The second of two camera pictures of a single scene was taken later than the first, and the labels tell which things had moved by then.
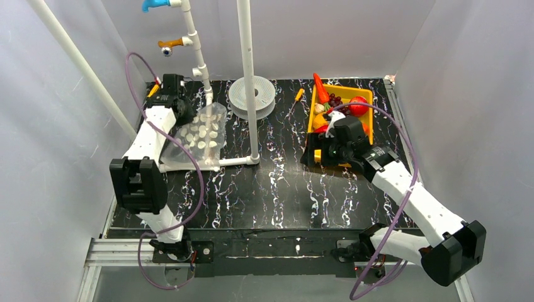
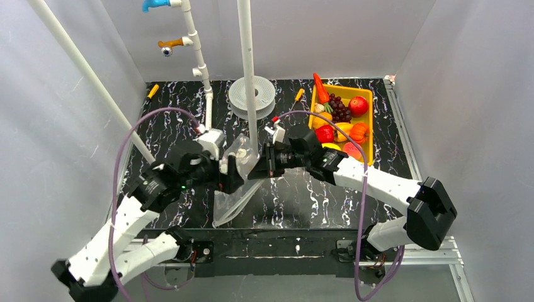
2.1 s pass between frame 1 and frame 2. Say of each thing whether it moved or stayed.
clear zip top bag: moved
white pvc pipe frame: stayed
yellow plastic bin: stayed
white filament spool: stayed
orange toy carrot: stayed
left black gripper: moved
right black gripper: moved
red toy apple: stayed
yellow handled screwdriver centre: stayed
